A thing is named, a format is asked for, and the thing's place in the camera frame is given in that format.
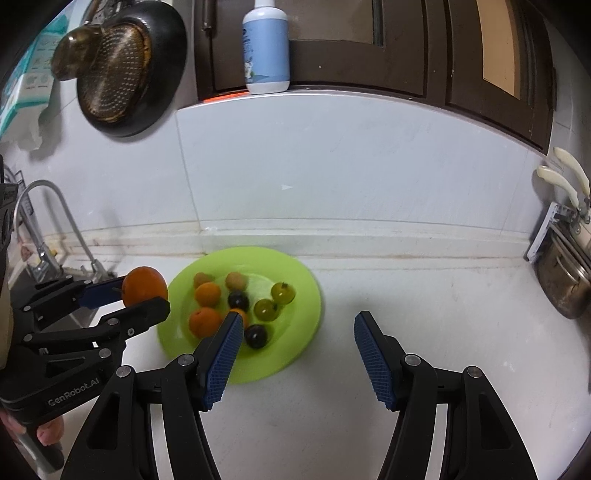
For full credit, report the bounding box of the metal faucet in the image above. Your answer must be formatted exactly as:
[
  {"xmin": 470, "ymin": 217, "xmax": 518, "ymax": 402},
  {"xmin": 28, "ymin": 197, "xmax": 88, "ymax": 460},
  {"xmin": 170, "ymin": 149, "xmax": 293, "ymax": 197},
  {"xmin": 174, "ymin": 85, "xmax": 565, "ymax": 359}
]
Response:
[{"xmin": 14, "ymin": 180, "xmax": 110, "ymax": 283}]

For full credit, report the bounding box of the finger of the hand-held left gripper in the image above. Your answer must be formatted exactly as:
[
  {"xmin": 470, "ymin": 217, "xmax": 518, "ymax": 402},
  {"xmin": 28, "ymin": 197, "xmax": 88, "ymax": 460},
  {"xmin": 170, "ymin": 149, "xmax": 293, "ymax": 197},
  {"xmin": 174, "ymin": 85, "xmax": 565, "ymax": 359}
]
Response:
[
  {"xmin": 22, "ymin": 296, "xmax": 171, "ymax": 359},
  {"xmin": 22, "ymin": 274, "xmax": 125, "ymax": 332}
]

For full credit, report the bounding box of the green plum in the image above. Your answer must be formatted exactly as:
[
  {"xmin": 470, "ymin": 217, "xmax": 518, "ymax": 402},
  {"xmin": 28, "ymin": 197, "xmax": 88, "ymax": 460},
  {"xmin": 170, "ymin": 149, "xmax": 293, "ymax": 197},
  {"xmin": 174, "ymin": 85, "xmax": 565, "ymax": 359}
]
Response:
[
  {"xmin": 254, "ymin": 298, "xmax": 278, "ymax": 322},
  {"xmin": 270, "ymin": 281, "xmax": 296, "ymax": 305}
]

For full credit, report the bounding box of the tissue pack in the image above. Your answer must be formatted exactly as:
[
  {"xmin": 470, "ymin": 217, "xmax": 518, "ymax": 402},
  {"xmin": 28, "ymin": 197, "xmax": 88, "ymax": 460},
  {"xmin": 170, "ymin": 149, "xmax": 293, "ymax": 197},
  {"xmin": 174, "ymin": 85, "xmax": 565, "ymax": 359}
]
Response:
[{"xmin": 0, "ymin": 9, "xmax": 71, "ymax": 136}]

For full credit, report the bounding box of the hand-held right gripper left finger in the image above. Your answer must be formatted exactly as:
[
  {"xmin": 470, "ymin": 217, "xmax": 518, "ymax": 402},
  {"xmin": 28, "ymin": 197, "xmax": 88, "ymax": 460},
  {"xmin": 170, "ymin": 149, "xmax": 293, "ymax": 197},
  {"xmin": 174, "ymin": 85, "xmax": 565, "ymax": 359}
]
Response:
[{"xmin": 60, "ymin": 310, "xmax": 245, "ymax": 480}]

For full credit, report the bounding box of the person's left hand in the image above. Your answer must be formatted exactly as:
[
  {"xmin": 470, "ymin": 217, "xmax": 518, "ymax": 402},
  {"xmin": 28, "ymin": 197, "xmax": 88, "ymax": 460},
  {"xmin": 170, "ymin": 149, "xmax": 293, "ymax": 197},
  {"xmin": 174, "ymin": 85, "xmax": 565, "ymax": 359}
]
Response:
[{"xmin": 0, "ymin": 406, "xmax": 66, "ymax": 448}]

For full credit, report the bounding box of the cream handled knife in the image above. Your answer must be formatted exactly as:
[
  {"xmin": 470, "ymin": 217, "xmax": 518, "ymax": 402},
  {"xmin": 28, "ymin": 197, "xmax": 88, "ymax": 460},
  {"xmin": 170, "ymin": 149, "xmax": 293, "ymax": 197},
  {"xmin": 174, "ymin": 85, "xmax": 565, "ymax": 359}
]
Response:
[
  {"xmin": 536, "ymin": 166, "xmax": 581, "ymax": 209},
  {"xmin": 553, "ymin": 147, "xmax": 591, "ymax": 198}
]

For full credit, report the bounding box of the black hanging pan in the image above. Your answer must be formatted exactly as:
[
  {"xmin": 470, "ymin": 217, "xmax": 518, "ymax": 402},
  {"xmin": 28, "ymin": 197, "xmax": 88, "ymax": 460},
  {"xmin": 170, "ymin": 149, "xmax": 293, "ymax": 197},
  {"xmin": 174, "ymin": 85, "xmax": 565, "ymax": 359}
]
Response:
[{"xmin": 76, "ymin": 0, "xmax": 188, "ymax": 138}]

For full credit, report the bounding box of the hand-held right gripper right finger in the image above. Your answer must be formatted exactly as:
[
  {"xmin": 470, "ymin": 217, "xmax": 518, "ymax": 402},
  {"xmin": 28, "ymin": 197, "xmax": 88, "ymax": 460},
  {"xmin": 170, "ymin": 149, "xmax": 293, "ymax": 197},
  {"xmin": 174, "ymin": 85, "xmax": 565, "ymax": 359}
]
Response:
[{"xmin": 353, "ymin": 311, "xmax": 539, "ymax": 480}]

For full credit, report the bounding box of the green plate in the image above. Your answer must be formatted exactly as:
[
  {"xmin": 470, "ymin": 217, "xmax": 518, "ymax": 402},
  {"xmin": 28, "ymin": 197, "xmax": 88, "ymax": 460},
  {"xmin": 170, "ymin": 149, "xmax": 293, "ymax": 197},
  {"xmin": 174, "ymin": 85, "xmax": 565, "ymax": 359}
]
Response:
[{"xmin": 158, "ymin": 247, "xmax": 322, "ymax": 385}]

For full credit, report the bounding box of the blue and white bottle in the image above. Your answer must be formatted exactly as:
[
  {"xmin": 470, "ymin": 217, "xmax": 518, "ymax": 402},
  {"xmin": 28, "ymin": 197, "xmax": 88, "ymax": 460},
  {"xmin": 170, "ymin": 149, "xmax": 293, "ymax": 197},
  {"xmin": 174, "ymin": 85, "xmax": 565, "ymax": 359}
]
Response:
[{"xmin": 242, "ymin": 0, "xmax": 291, "ymax": 95}]

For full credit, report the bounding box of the steel sink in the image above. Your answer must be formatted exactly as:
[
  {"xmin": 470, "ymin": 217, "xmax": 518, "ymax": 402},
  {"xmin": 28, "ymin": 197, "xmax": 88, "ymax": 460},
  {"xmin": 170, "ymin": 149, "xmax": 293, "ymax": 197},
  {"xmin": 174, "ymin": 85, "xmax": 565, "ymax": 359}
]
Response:
[{"xmin": 9, "ymin": 256, "xmax": 118, "ymax": 326}]

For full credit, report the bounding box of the brown ladle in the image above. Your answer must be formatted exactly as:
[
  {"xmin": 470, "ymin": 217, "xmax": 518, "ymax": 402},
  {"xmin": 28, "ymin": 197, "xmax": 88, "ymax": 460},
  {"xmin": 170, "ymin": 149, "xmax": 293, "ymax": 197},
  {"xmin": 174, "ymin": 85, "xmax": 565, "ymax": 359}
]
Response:
[{"xmin": 51, "ymin": 25, "xmax": 101, "ymax": 82}]

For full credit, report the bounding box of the dark wooden window frame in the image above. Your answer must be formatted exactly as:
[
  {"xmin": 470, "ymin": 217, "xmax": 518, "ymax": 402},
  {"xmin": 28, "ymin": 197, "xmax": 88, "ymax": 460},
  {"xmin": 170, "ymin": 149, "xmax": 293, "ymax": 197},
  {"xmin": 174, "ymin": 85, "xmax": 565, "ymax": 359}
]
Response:
[{"xmin": 193, "ymin": 0, "xmax": 557, "ymax": 154}]

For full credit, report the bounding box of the metal strainer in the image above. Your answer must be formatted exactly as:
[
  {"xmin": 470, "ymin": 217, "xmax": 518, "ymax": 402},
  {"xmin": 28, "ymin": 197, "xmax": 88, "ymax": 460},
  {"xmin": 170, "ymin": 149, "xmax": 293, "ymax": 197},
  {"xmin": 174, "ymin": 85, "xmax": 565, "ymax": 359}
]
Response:
[{"xmin": 78, "ymin": 25, "xmax": 151, "ymax": 123}]

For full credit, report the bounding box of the steel pot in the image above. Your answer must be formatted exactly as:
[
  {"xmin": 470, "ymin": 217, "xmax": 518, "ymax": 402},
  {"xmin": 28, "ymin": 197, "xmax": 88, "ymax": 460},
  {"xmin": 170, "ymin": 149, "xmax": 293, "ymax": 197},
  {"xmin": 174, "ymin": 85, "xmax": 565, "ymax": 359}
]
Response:
[{"xmin": 536, "ymin": 237, "xmax": 591, "ymax": 320}]

